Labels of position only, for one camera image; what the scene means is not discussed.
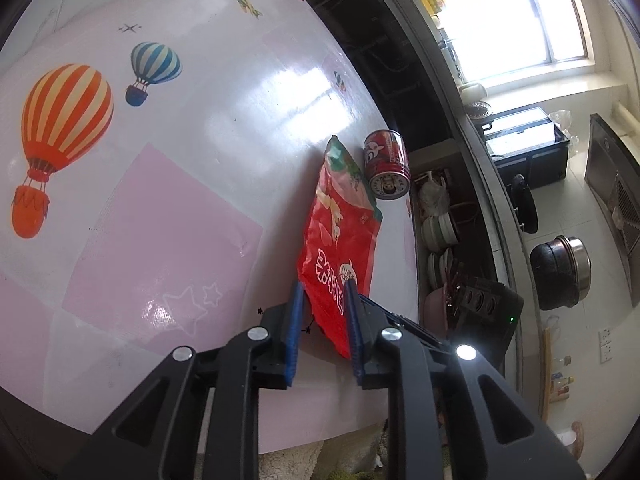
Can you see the stack of white bowls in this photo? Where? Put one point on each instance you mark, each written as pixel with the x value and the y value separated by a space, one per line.
pixel 440 232

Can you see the stack of plates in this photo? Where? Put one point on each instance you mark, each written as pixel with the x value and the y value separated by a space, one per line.
pixel 442 266

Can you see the white wall socket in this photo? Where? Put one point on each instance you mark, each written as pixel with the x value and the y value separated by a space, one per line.
pixel 606 345

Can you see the black wok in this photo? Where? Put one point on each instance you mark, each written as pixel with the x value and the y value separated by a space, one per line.
pixel 525 202

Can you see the pink pot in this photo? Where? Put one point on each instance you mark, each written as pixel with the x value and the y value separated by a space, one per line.
pixel 434 307

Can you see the white mug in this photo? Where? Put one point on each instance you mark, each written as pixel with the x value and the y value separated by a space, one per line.
pixel 472 91

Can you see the black countertop cabinet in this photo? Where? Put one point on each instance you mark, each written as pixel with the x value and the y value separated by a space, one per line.
pixel 530 157

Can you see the kitchen counter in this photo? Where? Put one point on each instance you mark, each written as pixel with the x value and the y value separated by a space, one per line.
pixel 487 200

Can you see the red snack bag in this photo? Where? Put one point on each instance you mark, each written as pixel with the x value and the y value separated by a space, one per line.
pixel 335 240

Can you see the white plastic bag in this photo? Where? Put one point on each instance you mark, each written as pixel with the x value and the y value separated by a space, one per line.
pixel 432 197

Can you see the black cooking pot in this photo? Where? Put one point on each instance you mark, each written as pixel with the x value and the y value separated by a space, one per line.
pixel 555 275

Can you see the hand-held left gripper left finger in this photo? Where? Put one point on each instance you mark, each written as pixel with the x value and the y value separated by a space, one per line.
pixel 295 335

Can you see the red drink can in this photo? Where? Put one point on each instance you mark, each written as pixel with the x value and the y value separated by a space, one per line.
pixel 385 157

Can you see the window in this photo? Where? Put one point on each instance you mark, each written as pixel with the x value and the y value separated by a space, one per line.
pixel 500 25

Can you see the round metal grille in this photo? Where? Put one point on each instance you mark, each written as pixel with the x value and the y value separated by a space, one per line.
pixel 480 109

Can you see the wooden board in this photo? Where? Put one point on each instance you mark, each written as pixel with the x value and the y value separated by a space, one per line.
pixel 547 375

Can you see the range hood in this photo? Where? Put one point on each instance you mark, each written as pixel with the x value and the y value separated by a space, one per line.
pixel 607 170

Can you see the yellow box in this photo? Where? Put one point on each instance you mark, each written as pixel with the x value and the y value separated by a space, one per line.
pixel 435 2

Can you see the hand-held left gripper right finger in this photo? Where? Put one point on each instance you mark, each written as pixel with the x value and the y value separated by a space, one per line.
pixel 356 340

